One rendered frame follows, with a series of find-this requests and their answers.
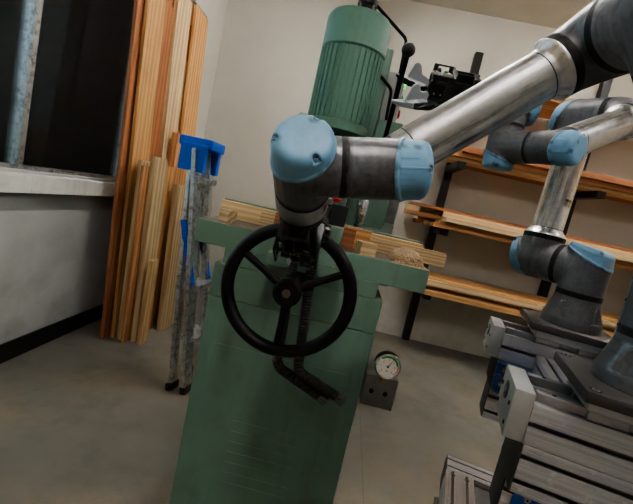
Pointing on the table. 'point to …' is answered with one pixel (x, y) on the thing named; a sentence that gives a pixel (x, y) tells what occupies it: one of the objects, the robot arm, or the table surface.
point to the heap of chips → (406, 257)
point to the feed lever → (400, 81)
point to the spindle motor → (350, 69)
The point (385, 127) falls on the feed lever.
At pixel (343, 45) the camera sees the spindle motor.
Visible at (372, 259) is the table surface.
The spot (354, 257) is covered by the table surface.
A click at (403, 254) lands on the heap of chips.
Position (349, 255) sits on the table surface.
